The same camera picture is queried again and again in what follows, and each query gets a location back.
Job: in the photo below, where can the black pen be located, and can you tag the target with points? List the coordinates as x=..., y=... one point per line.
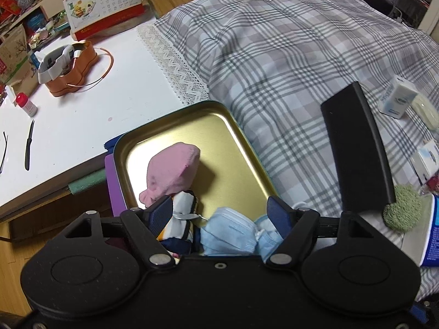
x=28, y=147

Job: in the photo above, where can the black rectangular lid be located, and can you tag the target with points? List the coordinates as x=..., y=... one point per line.
x=362, y=165

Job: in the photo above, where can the red capped small bottle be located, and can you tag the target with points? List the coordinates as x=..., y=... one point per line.
x=23, y=101

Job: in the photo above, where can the green scrubber ball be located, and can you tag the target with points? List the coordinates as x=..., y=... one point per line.
x=404, y=214

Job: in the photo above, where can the white blue tissue pack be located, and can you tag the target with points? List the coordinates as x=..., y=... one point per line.
x=425, y=161

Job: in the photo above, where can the light blue face mask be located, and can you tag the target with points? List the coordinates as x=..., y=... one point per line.
x=230, y=233

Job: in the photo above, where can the white tissue pack upright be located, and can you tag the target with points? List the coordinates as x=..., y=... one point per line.
x=397, y=97

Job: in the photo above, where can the blue white container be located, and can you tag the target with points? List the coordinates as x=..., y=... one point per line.
x=421, y=243

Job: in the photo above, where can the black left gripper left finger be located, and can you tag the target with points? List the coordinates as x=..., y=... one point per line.
x=142, y=228

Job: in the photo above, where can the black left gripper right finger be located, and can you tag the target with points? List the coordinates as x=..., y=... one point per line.
x=297, y=228

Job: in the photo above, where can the pink soft cloth pouch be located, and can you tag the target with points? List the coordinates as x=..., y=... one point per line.
x=170, y=171

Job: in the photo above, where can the orange leather basket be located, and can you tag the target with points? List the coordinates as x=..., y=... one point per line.
x=65, y=69

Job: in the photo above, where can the gold metal tin box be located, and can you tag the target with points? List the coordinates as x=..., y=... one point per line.
x=230, y=173

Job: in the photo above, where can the red desk calendar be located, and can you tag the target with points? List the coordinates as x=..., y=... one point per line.
x=88, y=17

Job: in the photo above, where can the colourful folded sock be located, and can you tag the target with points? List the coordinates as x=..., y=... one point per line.
x=181, y=236

